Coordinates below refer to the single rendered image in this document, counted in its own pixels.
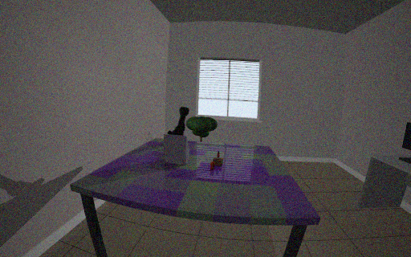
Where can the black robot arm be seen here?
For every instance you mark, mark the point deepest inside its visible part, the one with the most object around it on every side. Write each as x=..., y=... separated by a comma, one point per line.
x=183, y=111

